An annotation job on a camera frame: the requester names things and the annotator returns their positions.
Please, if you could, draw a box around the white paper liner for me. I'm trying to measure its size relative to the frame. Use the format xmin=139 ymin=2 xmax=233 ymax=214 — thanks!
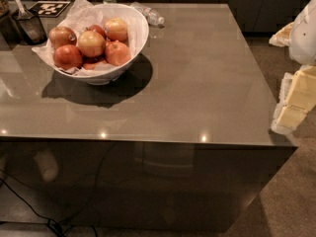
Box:
xmin=32 ymin=0 xmax=142 ymax=76

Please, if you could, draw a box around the red apple bottom centre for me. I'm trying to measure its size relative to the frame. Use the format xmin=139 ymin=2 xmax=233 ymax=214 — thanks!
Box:
xmin=82 ymin=57 xmax=107 ymax=70

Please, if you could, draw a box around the yellow-red apple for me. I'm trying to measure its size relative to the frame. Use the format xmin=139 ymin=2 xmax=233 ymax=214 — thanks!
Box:
xmin=104 ymin=18 xmax=128 ymax=41
xmin=78 ymin=31 xmax=106 ymax=57

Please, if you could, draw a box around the red apple back centre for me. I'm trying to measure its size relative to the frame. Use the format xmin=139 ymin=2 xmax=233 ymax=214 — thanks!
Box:
xmin=86 ymin=25 xmax=105 ymax=37

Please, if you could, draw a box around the black floor cable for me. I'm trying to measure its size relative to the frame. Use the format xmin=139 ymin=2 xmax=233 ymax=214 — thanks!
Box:
xmin=0 ymin=178 xmax=100 ymax=237

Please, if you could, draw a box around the red apple far left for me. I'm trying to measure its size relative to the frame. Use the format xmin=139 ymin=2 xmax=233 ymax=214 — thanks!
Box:
xmin=48 ymin=27 xmax=77 ymax=48

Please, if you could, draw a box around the black white marker board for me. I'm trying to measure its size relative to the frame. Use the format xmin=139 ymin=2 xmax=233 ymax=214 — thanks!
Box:
xmin=31 ymin=1 xmax=69 ymax=18

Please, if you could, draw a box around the red apple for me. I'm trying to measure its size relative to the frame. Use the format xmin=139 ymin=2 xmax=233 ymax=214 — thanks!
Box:
xmin=86 ymin=25 xmax=105 ymax=37
xmin=105 ymin=40 xmax=131 ymax=66
xmin=53 ymin=44 xmax=83 ymax=70
xmin=82 ymin=57 xmax=107 ymax=70
xmin=48 ymin=27 xmax=77 ymax=48

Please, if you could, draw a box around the white bowl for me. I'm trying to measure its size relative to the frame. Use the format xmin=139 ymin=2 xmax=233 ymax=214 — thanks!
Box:
xmin=45 ymin=3 xmax=150 ymax=86

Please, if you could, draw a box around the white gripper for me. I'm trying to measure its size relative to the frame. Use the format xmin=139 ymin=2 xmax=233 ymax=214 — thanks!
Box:
xmin=269 ymin=0 xmax=316 ymax=134

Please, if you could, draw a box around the clear plastic water bottle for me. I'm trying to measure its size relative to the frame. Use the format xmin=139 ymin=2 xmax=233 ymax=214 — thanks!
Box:
xmin=131 ymin=2 xmax=165 ymax=27

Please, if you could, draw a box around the black scoop with handle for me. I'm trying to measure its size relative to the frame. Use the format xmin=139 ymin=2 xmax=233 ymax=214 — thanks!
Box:
xmin=12 ymin=0 xmax=47 ymax=45

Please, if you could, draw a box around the red apple front left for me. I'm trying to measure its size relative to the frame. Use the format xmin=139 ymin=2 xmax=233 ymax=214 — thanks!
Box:
xmin=53 ymin=44 xmax=83 ymax=70

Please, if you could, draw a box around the red apple front right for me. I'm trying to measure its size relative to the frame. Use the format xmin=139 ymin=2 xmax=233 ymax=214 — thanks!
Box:
xmin=105 ymin=40 xmax=131 ymax=66

